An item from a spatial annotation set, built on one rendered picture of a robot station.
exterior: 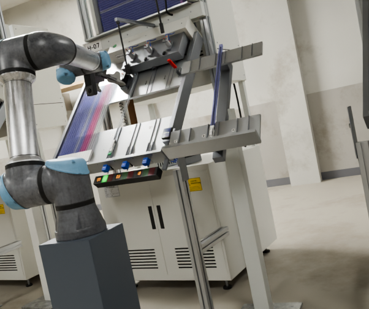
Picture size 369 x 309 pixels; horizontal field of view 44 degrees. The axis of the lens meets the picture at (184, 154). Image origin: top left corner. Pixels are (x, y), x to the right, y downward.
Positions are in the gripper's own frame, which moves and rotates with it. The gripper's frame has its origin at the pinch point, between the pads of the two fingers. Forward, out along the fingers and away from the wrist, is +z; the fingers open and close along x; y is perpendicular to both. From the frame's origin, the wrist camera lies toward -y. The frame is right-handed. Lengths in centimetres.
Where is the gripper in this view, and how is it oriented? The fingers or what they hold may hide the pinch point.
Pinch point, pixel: (113, 89)
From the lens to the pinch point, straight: 214.3
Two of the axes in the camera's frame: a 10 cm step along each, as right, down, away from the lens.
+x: -8.4, 1.5, 5.2
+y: 0.9, -9.1, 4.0
